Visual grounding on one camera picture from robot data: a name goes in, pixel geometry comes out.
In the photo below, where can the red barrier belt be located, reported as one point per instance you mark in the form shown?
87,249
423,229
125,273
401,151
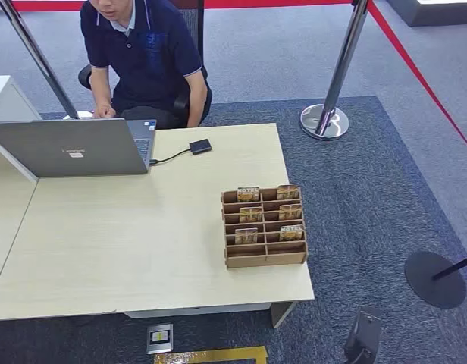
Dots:
275,3
407,63

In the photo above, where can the silver floor socket box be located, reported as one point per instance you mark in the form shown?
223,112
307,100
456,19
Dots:
160,338

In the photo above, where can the person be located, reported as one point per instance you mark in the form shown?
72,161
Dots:
150,55

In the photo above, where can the dark display platform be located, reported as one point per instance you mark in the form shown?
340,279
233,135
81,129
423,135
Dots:
434,15

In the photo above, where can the grey laptop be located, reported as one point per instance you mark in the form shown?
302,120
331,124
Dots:
66,148

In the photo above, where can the white desk divider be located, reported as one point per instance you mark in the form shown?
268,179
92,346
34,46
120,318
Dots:
14,160

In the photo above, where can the gold hotel key card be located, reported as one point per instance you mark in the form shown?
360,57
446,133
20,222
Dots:
290,212
248,194
246,236
291,233
250,215
288,192

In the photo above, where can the dark blue floor rug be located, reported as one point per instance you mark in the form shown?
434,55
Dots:
370,201

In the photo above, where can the person's right forearm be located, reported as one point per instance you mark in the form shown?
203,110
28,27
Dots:
100,88

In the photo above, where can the white desk frame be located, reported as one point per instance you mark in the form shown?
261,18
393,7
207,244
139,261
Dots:
281,314

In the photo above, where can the black stanchion with round base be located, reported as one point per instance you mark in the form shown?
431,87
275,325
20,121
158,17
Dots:
434,286

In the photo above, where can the person's right hand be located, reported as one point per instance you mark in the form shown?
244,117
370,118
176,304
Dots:
103,111

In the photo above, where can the black office chair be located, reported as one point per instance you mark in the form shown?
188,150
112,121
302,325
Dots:
194,30

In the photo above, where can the brown wooden card holder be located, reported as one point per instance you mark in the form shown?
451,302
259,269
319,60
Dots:
256,260

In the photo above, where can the person's left forearm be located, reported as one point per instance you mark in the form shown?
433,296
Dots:
198,100

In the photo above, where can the white cabinet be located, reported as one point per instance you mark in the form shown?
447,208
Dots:
10,103

